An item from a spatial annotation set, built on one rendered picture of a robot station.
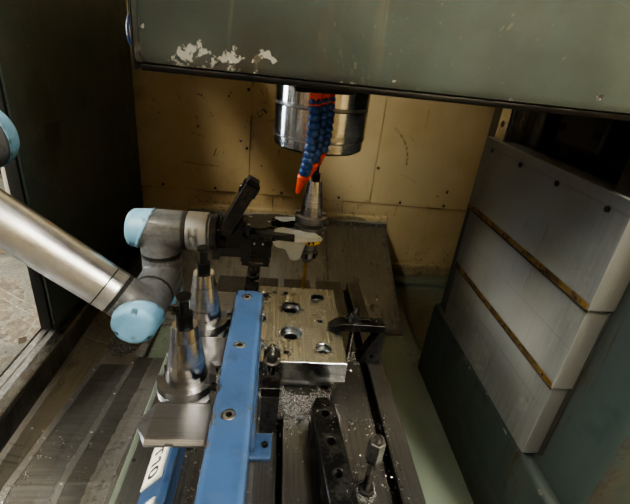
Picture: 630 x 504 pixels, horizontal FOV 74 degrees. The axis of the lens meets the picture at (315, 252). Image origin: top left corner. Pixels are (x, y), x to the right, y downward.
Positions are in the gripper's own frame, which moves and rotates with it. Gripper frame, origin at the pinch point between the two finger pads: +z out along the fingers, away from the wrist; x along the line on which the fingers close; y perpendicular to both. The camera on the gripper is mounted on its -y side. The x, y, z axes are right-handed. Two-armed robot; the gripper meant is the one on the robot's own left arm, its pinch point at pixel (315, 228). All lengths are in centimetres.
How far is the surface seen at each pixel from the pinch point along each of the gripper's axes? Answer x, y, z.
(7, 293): -156, 124, -172
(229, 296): 21.6, 2.7, -13.8
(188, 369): 40.9, -0.6, -15.6
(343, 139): 7.2, -18.9, 2.3
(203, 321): 30.2, 1.1, -16.0
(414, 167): -101, 11, 50
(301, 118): 7.1, -21.5, -4.7
